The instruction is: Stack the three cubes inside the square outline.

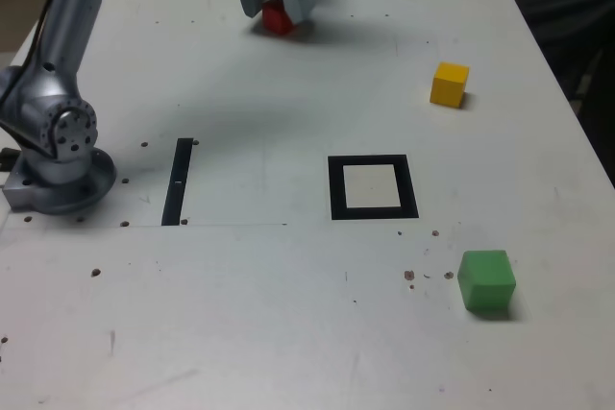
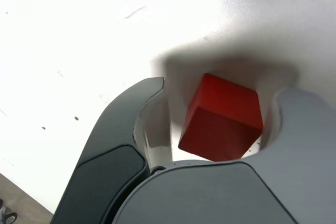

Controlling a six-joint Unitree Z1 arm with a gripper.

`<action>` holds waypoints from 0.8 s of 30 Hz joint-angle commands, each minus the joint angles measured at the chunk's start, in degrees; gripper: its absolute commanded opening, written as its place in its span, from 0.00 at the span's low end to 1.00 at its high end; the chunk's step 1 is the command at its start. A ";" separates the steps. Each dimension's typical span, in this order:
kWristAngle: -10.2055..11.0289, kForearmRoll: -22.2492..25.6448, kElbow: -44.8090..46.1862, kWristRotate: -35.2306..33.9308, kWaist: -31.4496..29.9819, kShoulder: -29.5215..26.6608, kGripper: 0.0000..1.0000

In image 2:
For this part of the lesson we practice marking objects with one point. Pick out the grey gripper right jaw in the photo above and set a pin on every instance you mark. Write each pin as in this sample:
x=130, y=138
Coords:
x=223, y=195

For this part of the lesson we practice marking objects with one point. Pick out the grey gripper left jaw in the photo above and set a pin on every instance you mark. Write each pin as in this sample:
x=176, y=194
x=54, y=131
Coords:
x=110, y=155

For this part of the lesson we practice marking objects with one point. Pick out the red cube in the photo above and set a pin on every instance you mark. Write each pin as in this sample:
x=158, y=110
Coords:
x=223, y=119

